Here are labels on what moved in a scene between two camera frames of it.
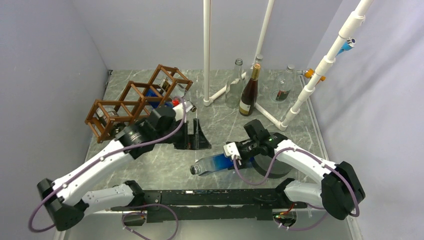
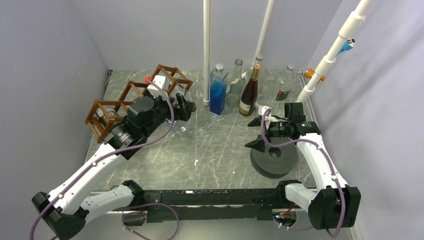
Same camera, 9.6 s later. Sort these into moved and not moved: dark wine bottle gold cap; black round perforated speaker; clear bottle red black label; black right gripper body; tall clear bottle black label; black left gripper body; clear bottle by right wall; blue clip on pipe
Moved: black left gripper body; black right gripper body
Not moved: blue clip on pipe; clear bottle by right wall; dark wine bottle gold cap; tall clear bottle black label; black round perforated speaker; clear bottle red black label
